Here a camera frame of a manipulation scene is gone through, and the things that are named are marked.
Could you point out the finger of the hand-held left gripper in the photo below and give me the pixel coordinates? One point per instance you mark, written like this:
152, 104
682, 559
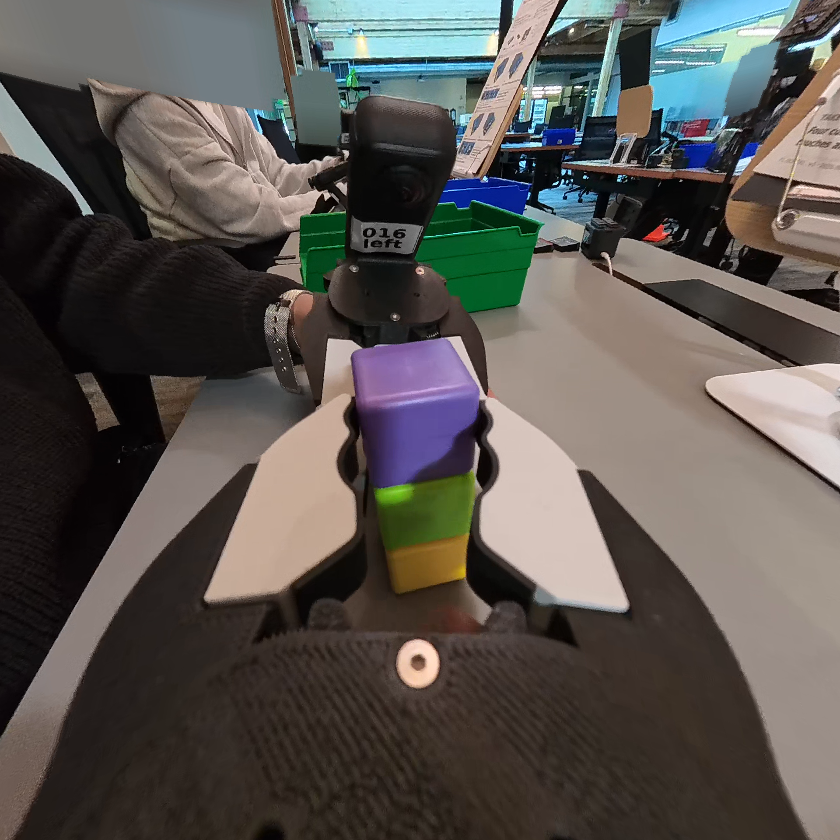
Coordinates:
467, 359
338, 374

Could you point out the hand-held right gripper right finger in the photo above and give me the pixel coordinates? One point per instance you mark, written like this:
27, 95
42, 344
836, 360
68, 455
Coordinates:
544, 518

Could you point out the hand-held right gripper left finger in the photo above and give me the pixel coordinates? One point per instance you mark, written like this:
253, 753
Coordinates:
289, 518

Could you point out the purple cube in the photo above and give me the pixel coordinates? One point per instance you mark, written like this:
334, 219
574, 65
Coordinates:
417, 420

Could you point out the green plastic bin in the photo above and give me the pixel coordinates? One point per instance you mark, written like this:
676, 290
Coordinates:
485, 269

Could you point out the lime green cube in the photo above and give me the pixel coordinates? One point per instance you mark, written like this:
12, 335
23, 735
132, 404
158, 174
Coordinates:
426, 515

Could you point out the yellow cube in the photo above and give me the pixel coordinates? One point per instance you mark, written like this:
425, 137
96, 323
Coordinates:
426, 564

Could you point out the person's left forearm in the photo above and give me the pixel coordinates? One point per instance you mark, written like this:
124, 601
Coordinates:
164, 308

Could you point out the grey desk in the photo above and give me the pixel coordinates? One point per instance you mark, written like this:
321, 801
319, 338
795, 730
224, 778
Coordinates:
623, 426

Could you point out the blue plastic bin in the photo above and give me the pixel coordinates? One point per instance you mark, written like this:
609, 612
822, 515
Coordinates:
485, 197

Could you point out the small black device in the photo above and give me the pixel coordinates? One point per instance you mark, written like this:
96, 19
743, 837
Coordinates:
564, 245

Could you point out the black charger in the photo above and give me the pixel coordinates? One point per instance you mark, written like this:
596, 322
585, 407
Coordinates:
600, 239

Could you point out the background instruction board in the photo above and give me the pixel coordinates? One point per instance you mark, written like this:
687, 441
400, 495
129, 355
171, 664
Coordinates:
505, 85

